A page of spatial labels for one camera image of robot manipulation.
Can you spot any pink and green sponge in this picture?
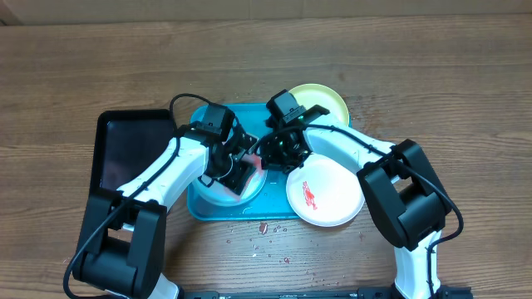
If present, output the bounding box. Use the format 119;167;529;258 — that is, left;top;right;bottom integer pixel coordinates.
224;154;265;203

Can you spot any light blue plate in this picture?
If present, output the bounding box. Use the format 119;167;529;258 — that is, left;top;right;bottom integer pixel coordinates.
189;159;268;207

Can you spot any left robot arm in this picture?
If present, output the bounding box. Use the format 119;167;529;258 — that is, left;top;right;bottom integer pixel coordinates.
63;121;259;298

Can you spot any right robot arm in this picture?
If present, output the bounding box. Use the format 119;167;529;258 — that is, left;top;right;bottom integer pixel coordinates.
256;103;458;298

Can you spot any teal plastic tray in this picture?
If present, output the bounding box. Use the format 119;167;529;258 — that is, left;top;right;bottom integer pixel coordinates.
187;103;298;221

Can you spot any black tray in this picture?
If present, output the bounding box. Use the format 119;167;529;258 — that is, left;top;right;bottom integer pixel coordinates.
89;109;173;194

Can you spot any white plate with red stain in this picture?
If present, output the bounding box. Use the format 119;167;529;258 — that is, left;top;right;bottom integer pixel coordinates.
286;154;364;227

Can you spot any yellow-green plate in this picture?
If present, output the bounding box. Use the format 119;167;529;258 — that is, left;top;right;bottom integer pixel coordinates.
288;83;351;126

